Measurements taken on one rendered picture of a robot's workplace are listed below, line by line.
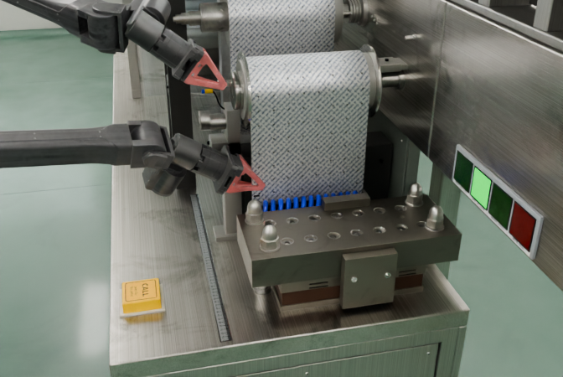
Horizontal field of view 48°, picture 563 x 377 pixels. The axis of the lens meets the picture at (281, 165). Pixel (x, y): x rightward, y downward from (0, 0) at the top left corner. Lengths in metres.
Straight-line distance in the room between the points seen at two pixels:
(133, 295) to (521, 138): 0.73
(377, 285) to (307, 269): 0.14
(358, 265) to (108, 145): 0.49
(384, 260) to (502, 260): 1.96
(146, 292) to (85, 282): 1.67
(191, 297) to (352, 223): 0.34
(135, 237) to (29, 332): 1.32
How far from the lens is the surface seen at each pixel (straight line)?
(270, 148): 1.25
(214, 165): 1.21
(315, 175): 1.30
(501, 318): 2.76
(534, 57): 0.95
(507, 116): 1.01
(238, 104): 1.23
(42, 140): 1.14
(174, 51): 1.19
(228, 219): 1.40
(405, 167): 1.38
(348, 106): 1.26
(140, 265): 1.36
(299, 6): 1.43
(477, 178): 1.08
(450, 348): 1.32
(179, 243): 1.42
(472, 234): 3.26
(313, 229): 1.21
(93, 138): 1.15
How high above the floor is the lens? 1.67
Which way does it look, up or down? 26 degrees down
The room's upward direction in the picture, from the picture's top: straight up
